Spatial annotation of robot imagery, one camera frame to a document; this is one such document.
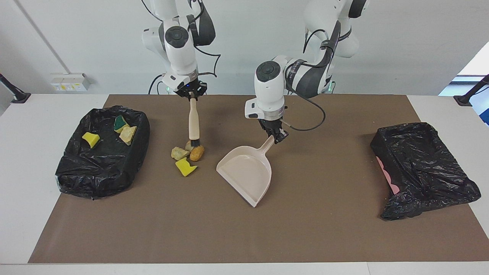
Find pink plastic bin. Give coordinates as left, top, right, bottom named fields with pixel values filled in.
left=376, top=156, right=400, bottom=194

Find white wall power socket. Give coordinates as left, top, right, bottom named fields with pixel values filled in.
left=51, top=73, right=90, bottom=92

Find pale beige stone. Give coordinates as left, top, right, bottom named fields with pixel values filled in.
left=119, top=126, right=138, bottom=146

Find yellow sponge piece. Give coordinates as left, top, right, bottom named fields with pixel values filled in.
left=175, top=157, right=198, bottom=177
left=82, top=132, right=100, bottom=149
left=113, top=115, right=130, bottom=134

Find brown table mat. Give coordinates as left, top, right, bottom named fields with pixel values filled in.
left=28, top=94, right=489, bottom=264

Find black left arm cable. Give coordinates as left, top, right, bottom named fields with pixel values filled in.
left=281, top=29, right=337, bottom=132

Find bright glass window panel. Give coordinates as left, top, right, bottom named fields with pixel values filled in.
left=439, top=41, right=489, bottom=126

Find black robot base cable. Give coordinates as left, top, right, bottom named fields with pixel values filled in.
left=148, top=74, right=168, bottom=95

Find beige plastic dustpan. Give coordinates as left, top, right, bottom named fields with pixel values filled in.
left=216, top=136, right=275, bottom=208

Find round brown bread piece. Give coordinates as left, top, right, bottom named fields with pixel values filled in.
left=189, top=145, right=205, bottom=162

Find black bag lined bin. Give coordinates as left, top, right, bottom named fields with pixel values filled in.
left=55, top=106, right=151, bottom=200

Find beige brush black bristles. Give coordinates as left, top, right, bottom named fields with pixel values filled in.
left=188, top=97, right=202, bottom=148

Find crumpled black trash bag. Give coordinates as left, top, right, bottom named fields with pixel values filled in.
left=370, top=122, right=482, bottom=221

